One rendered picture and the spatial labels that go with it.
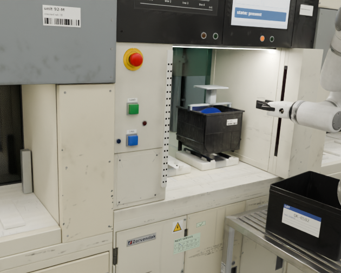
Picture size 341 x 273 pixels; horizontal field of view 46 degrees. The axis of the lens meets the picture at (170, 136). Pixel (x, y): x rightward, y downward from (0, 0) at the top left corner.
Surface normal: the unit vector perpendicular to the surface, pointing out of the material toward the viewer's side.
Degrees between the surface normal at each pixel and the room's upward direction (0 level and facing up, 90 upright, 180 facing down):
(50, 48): 90
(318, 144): 90
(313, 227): 90
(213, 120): 90
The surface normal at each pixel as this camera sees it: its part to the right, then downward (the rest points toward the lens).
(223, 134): 0.55, 0.22
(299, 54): -0.84, 0.10
